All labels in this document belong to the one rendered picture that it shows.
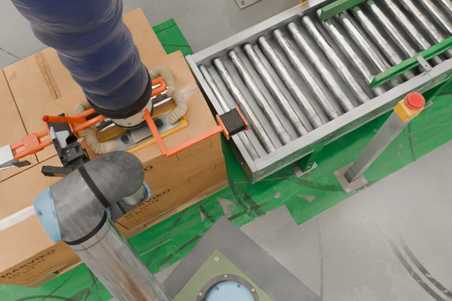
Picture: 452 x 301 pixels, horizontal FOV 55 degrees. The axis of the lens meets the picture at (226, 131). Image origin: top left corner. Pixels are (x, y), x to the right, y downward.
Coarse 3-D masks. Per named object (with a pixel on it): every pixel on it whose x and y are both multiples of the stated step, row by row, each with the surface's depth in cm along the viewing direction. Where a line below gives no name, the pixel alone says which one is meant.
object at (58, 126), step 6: (60, 114) 154; (66, 114) 154; (48, 126) 154; (54, 126) 154; (60, 126) 153; (66, 126) 153; (72, 126) 152; (48, 132) 151; (72, 132) 152; (72, 138) 154
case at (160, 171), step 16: (160, 64) 179; (176, 64) 178; (176, 80) 176; (192, 80) 175; (80, 96) 174; (192, 96) 173; (48, 112) 172; (64, 112) 172; (192, 112) 170; (208, 112) 170; (112, 128) 168; (192, 128) 167; (208, 128) 167; (176, 144) 165; (208, 144) 176; (144, 160) 163; (160, 160) 168; (176, 160) 176; (192, 160) 184; (208, 160) 193; (160, 176) 184; (176, 176) 193
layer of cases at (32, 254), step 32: (32, 64) 228; (0, 96) 222; (32, 96) 221; (64, 96) 220; (0, 128) 215; (32, 128) 214; (32, 160) 208; (224, 160) 210; (0, 192) 203; (32, 192) 202; (160, 192) 204; (192, 192) 231; (0, 224) 197; (32, 224) 196; (128, 224) 223; (0, 256) 192; (32, 256) 192; (64, 256) 215
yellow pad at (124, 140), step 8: (160, 112) 168; (168, 112) 168; (160, 120) 164; (184, 120) 167; (160, 128) 165; (168, 128) 165; (176, 128) 166; (112, 136) 165; (120, 136) 164; (128, 136) 164; (152, 136) 164; (120, 144) 163; (128, 144) 163; (136, 144) 163; (144, 144) 164
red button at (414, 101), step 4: (412, 92) 161; (408, 96) 159; (412, 96) 159; (416, 96) 159; (420, 96) 159; (404, 100) 161; (408, 100) 159; (412, 100) 159; (416, 100) 159; (420, 100) 159; (424, 100) 159; (408, 104) 159; (412, 104) 158; (416, 104) 158; (420, 104) 158; (412, 108) 158; (416, 108) 158; (420, 108) 158
